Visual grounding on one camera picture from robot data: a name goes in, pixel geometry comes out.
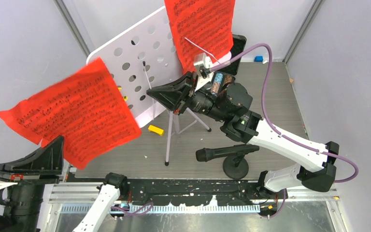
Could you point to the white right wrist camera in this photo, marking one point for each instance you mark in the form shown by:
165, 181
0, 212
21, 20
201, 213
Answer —
202, 64

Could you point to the small blue block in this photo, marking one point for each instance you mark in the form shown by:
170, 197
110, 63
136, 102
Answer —
258, 59

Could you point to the red sheet music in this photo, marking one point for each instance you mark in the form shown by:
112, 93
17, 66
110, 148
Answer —
86, 109
200, 26

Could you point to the black microphone plain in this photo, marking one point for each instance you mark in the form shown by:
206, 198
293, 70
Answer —
207, 154

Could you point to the yellow grid toy brick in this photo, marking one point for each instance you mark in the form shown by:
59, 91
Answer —
125, 97

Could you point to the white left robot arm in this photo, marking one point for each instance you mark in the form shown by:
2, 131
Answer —
73, 205

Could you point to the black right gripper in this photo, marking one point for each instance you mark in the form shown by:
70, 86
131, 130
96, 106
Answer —
176, 97

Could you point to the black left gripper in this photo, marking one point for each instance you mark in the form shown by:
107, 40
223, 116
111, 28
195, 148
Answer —
39, 166

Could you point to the small yellow block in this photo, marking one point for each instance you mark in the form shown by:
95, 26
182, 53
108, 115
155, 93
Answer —
156, 130

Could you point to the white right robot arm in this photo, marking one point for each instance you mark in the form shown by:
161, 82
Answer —
313, 169

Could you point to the lilac tripod music stand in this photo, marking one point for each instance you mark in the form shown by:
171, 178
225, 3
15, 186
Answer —
141, 57

